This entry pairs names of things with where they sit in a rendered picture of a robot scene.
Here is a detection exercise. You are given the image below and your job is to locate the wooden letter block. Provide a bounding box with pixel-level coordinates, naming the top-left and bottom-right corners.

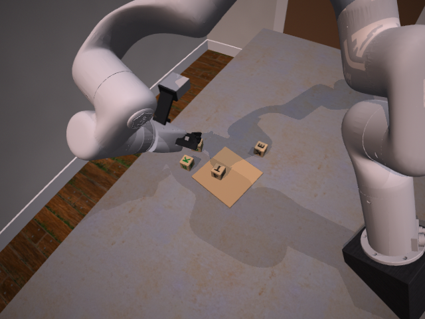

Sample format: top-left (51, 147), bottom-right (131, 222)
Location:
top-left (211, 163), bottom-right (226, 180)
top-left (179, 155), bottom-right (195, 171)
top-left (254, 141), bottom-right (268, 157)
top-left (192, 138), bottom-right (203, 152)

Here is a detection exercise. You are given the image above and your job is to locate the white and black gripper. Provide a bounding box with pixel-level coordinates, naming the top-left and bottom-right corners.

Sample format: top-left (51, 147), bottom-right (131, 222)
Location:
top-left (145, 117), bottom-right (202, 153)

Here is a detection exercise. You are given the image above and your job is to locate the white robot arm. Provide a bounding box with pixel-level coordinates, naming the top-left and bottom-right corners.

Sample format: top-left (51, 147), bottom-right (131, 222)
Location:
top-left (66, 0), bottom-right (425, 266)

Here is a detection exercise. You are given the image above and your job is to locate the tan flat mat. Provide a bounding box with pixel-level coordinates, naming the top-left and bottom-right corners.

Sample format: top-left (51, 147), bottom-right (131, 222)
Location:
top-left (192, 147), bottom-right (263, 208)

